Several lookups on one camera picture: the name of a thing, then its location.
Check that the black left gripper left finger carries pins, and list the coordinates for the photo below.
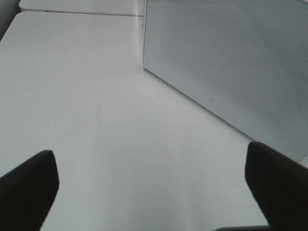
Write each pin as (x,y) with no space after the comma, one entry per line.
(27,193)

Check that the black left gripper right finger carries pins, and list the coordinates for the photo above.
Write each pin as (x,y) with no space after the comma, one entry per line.
(279,185)

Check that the white microwave door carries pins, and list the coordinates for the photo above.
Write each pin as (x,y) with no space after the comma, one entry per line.
(244,60)

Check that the white rear table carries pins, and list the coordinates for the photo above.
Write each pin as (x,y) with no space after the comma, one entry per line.
(103,7)

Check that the white microwave oven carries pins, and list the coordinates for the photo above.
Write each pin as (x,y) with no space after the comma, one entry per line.
(142,27)

